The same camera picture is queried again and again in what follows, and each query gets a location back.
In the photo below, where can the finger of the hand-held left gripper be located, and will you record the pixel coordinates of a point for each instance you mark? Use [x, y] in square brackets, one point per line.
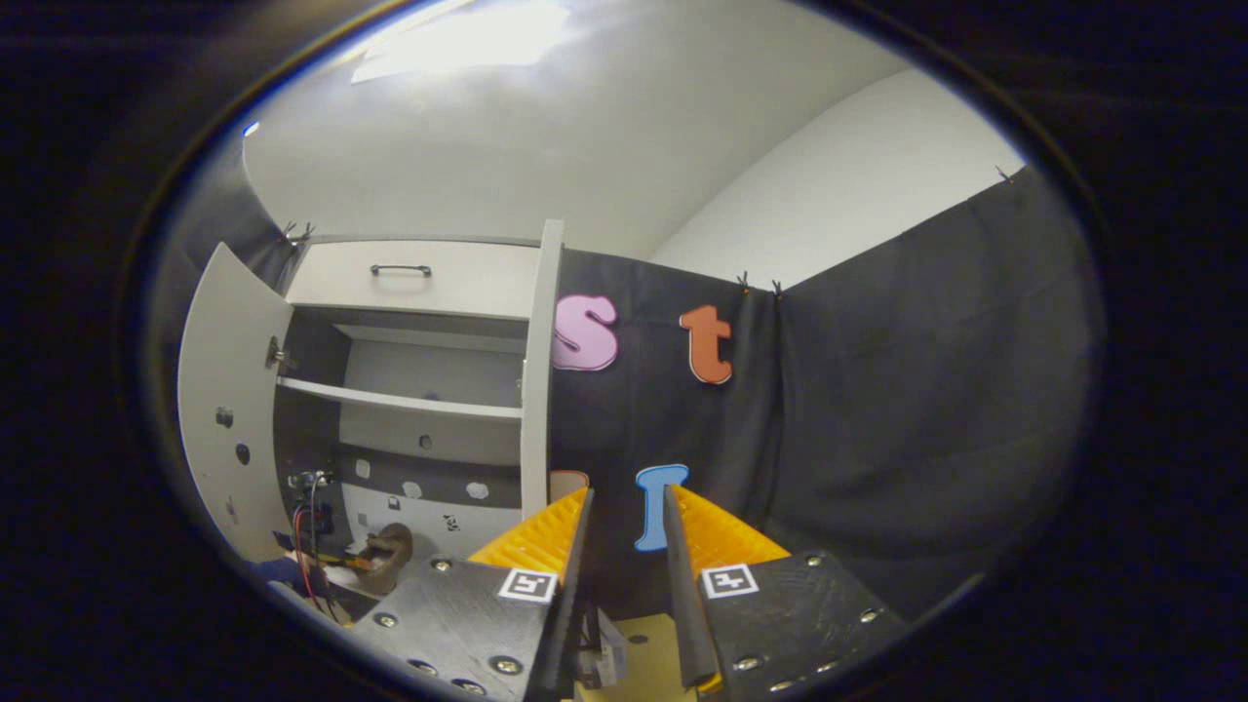
[346, 564]

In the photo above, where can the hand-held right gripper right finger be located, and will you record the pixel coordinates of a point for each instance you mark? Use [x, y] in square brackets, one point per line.
[687, 624]

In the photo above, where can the brown shoe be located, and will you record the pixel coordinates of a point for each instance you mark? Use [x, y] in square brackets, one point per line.
[390, 551]

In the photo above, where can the black backdrop cloth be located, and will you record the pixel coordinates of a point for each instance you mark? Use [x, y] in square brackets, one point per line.
[877, 390]

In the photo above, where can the white cabinet shelf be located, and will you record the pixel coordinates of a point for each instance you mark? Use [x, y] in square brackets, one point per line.
[400, 398]

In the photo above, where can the white shoe cabinet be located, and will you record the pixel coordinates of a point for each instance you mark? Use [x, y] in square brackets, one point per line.
[302, 429]

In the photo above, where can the white cabinet drawer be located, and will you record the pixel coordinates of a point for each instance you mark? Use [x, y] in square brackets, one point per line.
[468, 278]

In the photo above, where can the white shoe cabinet door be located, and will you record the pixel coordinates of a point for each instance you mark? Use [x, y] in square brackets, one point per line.
[541, 370]
[229, 390]

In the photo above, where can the grey book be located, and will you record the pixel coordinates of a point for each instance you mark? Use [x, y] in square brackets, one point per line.
[612, 648]

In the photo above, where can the metal door hinge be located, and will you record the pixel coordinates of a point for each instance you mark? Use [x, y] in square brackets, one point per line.
[278, 354]

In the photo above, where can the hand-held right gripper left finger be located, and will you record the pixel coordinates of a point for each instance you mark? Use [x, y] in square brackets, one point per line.
[570, 624]

